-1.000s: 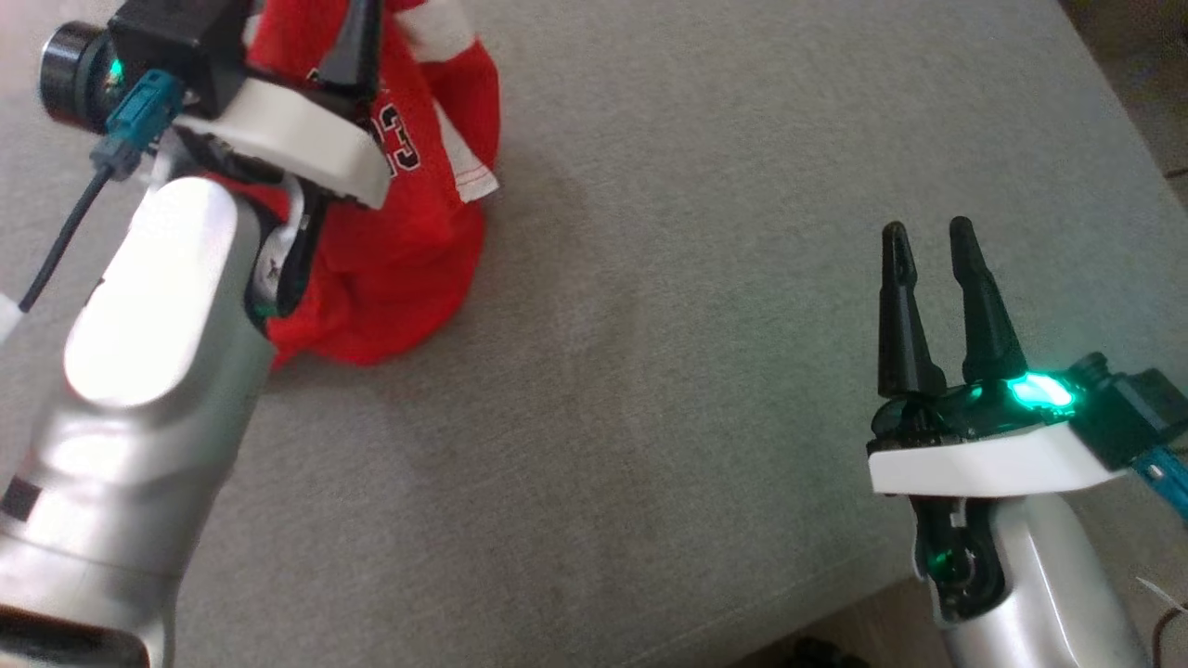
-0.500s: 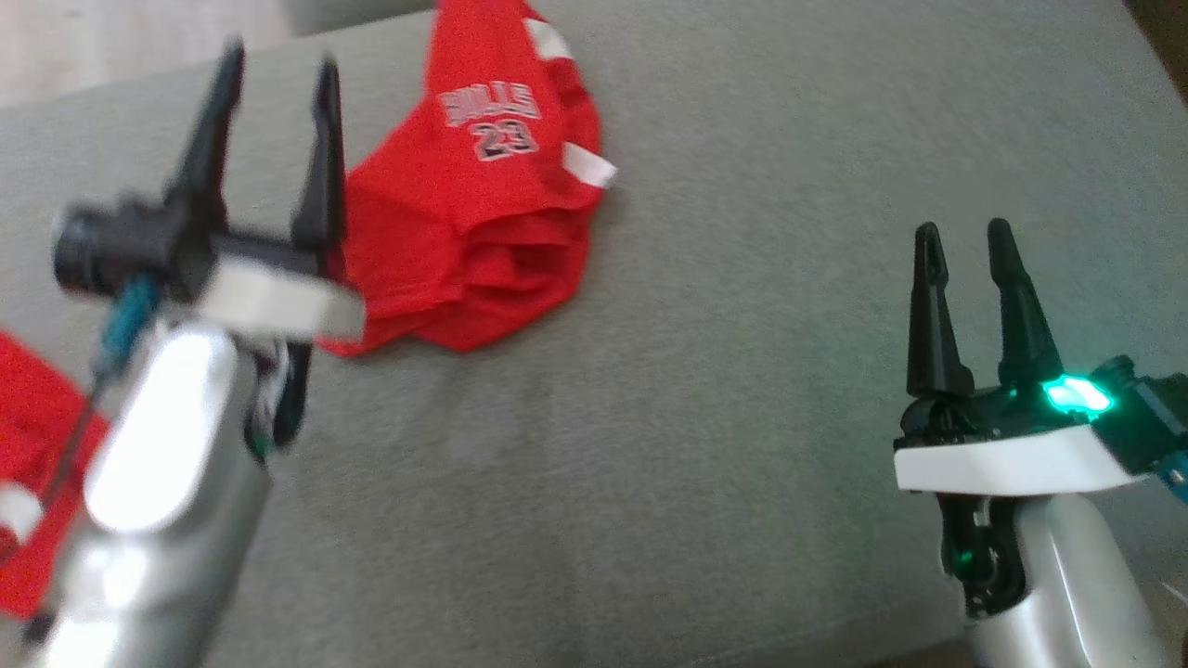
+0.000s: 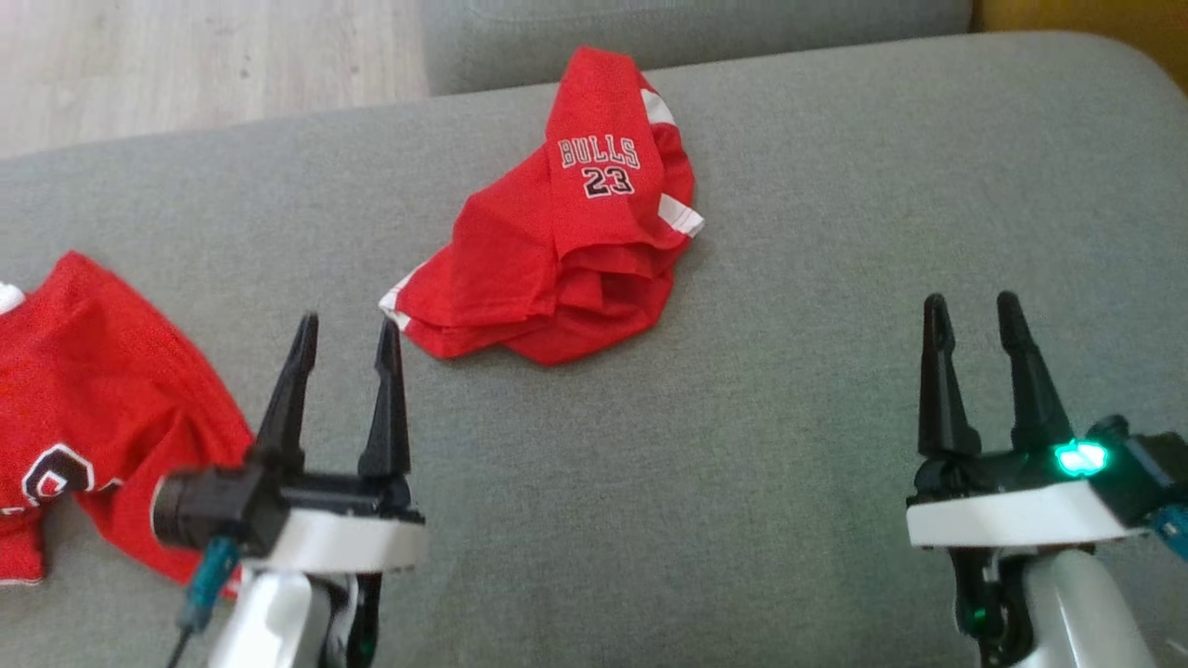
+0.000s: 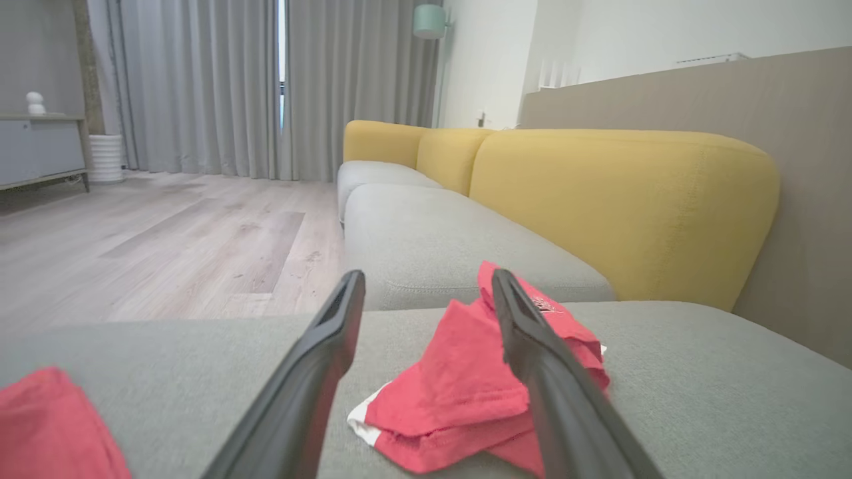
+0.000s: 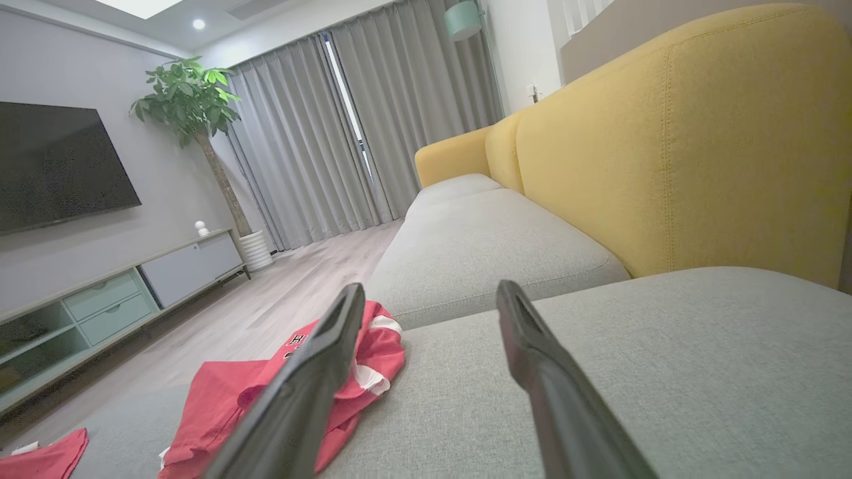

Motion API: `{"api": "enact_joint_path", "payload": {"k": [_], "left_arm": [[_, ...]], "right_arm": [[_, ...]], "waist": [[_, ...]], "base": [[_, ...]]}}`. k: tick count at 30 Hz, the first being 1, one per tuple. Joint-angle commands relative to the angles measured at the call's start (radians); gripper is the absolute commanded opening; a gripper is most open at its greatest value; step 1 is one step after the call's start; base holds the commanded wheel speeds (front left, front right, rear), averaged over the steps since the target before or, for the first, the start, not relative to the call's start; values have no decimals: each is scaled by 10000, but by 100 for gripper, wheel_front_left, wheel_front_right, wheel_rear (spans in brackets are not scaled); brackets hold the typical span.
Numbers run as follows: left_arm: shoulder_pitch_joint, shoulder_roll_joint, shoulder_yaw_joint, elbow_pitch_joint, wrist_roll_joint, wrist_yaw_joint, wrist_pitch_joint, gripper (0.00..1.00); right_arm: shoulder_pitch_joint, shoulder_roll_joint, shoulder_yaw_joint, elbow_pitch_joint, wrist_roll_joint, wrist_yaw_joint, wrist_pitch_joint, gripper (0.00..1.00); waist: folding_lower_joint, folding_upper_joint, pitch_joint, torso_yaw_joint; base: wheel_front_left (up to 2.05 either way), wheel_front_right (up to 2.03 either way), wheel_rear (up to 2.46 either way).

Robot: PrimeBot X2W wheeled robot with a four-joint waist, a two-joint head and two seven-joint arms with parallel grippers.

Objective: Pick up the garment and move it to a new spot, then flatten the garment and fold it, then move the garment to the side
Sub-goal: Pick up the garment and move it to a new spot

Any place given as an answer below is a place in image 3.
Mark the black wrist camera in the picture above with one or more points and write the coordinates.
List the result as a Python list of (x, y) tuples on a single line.
[(1146, 468), (213, 510)]

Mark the red Bulls 23 shorts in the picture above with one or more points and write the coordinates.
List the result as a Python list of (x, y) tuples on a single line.
[(557, 269)]

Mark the red white basketball jersey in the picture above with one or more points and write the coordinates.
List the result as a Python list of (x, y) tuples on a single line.
[(93, 390)]

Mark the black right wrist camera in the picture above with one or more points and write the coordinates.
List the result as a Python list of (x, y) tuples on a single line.
[(1146, 468)]

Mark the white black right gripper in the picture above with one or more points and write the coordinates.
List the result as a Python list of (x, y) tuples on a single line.
[(1002, 520)]

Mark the grey fabric sofa seat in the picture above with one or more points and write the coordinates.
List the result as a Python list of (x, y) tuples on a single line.
[(742, 417)]

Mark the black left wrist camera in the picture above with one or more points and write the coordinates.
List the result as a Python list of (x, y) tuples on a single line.
[(213, 510)]

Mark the yellow furniture piece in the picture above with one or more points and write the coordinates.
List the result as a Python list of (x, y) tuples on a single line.
[(1095, 23)]

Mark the grey sofa cushion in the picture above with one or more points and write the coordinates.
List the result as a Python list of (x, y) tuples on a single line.
[(742, 32)]

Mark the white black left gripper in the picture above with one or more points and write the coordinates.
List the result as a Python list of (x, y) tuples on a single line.
[(353, 543)]

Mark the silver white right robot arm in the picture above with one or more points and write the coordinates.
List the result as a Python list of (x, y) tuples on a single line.
[(1077, 612)]

